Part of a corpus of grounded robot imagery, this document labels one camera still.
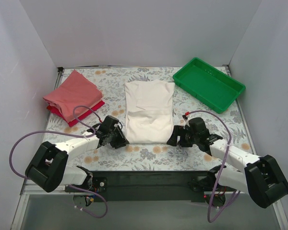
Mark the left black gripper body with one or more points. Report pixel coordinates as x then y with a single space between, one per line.
118 138

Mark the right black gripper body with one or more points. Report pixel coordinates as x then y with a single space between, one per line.
181 138

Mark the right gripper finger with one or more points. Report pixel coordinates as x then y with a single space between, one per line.
185 141
173 140

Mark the white t shirt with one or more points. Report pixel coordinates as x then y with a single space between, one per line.
149 118

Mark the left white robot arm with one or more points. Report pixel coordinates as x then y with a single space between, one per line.
48 167

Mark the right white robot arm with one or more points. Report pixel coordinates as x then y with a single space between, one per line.
259 177

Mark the green plastic tray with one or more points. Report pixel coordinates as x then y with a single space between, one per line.
210 86

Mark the folded pink t shirt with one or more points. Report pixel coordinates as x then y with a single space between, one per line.
73 96

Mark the floral table mat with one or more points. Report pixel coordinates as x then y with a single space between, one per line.
138 157

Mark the folded red t shirt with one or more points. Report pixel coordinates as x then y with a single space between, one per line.
73 122

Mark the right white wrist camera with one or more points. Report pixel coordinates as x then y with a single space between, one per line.
186 118

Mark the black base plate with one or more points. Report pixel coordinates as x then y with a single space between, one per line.
152 185

